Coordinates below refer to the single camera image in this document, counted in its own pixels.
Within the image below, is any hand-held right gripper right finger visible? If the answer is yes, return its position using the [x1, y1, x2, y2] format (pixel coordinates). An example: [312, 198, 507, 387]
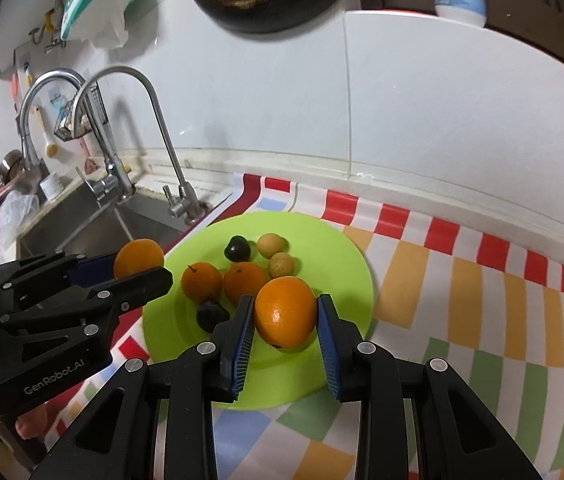
[316, 295, 530, 480]

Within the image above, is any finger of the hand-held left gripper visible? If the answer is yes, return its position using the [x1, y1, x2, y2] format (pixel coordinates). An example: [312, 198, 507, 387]
[0, 252, 119, 309]
[0, 266, 173, 340]

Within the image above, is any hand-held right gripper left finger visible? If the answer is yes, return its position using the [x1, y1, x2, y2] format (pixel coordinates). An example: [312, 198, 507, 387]
[44, 295, 255, 480]

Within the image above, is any dark plum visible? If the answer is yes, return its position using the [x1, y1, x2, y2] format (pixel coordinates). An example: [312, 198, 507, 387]
[196, 301, 231, 333]
[225, 235, 251, 262]

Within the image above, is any large orange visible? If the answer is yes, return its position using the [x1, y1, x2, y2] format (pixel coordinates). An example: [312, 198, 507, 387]
[254, 276, 319, 350]

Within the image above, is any green plate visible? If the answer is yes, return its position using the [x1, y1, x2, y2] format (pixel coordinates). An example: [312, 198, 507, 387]
[142, 211, 375, 412]

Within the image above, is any yellow round fruit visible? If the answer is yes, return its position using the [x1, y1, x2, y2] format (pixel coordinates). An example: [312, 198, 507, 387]
[256, 233, 289, 258]

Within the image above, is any person's left hand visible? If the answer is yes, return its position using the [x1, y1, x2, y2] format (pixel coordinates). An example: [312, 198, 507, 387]
[13, 402, 49, 440]

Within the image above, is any steel sink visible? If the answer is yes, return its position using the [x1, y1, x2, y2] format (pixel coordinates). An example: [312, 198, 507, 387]
[16, 180, 197, 263]

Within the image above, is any small orange with stem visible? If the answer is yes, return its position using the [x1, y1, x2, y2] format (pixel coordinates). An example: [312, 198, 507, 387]
[181, 262, 223, 304]

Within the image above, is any white cup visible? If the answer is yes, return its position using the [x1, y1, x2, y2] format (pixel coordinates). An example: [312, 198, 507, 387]
[39, 172, 65, 200]

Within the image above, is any small longan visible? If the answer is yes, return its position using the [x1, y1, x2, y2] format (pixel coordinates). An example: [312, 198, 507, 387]
[268, 253, 297, 279]

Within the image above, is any clear plastic bag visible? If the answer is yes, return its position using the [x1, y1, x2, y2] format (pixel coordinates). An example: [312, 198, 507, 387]
[0, 192, 40, 248]

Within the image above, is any dish brush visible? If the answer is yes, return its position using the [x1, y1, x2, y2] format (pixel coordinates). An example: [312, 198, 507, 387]
[34, 105, 60, 158]

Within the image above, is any small steel bowl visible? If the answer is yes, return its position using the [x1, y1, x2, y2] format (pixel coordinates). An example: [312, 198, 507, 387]
[0, 149, 25, 181]

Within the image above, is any checkered tablecloth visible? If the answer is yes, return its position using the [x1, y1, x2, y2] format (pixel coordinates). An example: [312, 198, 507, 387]
[44, 172, 564, 480]

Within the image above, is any tall steel faucet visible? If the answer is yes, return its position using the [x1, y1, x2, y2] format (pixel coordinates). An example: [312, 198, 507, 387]
[73, 66, 203, 225]

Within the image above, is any steel spring faucet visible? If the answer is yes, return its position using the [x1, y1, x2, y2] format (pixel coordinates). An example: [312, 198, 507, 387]
[16, 70, 135, 206]

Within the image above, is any black wire basket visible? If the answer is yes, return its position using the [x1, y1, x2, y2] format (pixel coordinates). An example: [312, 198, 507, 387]
[54, 85, 108, 141]

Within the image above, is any metal wall hook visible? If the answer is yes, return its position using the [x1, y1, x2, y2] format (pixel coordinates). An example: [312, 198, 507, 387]
[29, 10, 65, 53]

